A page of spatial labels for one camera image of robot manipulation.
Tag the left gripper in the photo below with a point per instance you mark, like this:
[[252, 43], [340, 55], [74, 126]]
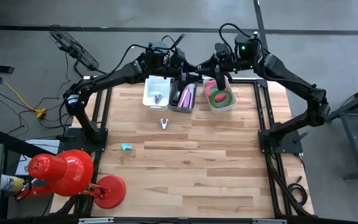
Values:
[[179, 63]]

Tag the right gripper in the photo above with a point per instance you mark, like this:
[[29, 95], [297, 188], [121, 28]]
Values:
[[216, 65]]

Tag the pink tape roll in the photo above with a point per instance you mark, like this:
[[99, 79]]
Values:
[[209, 88]]

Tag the green tape roll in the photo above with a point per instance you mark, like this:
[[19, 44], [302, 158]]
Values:
[[221, 106]]

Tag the pink and white stapler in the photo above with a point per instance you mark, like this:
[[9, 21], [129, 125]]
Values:
[[187, 96]]

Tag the purple staple remover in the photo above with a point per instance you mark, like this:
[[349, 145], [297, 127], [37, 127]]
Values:
[[158, 98]]

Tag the teal staple remover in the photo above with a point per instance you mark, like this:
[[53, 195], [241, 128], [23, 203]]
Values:
[[125, 147]]

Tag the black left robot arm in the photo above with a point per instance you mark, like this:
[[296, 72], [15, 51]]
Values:
[[104, 79]]

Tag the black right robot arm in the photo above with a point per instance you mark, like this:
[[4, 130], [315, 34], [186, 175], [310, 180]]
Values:
[[291, 82]]

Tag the white plastic bin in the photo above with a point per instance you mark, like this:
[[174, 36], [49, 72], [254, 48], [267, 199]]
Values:
[[149, 93], [221, 109]]

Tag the grey plastic bin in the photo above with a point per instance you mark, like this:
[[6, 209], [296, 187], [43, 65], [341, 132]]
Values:
[[183, 110]]

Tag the red desk lamp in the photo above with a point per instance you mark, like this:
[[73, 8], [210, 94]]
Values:
[[67, 171]]

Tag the white printed sheet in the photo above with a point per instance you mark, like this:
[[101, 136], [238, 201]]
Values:
[[42, 146]]

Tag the yellow and white spray bottle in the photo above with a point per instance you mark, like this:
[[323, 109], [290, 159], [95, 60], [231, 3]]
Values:
[[11, 184]]

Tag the black aluminium rig frame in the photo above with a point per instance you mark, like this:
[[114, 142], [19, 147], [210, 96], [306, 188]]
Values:
[[261, 115]]

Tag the silver aluminium bracket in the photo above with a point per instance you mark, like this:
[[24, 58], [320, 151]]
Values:
[[269, 221], [96, 221]]

